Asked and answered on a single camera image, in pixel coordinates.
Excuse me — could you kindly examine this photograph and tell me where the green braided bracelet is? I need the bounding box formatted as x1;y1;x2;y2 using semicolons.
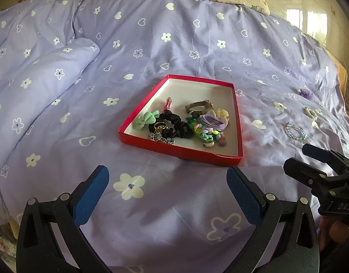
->
198;132;217;144

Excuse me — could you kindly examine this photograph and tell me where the red shallow cardboard box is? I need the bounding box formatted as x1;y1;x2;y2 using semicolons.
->
118;74;243;167

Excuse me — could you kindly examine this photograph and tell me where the black scrunchie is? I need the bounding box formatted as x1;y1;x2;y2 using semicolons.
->
156;113;195;140

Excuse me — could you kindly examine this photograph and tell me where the blue beaded bracelet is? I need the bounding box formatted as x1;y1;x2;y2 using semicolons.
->
285;122;308;141

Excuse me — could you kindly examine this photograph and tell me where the mint green hair tie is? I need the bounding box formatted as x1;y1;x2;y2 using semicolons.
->
134;111;159;131

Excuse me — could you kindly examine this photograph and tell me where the purple floral blanket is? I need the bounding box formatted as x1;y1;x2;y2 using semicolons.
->
0;0;348;273

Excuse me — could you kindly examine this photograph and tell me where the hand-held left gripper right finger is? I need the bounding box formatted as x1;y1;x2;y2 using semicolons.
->
226;165;320;273

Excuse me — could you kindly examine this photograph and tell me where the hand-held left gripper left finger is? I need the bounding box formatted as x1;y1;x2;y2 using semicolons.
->
16;165;110;273

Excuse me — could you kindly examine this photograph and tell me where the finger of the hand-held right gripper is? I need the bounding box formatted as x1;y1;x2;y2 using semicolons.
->
284;157;339;190
302;144;349;174

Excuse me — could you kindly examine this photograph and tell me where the silver chain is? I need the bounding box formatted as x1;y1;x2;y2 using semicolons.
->
147;132;175;145

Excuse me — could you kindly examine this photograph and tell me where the purple scrunchie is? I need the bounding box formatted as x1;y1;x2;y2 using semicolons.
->
298;89;316;100

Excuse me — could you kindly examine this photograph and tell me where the colourful bead bracelet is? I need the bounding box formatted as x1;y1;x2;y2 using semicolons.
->
191;121;229;148

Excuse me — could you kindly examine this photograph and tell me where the purple flower hair tie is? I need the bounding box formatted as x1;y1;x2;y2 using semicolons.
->
200;114;229;130

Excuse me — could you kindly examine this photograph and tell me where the floral cloth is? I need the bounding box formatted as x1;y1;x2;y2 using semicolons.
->
0;224;18;263

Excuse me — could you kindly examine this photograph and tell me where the gold wristwatch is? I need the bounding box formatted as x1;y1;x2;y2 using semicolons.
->
185;99;215;118

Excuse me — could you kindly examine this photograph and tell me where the person's right hand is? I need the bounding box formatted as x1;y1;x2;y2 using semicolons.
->
319;216;349;251

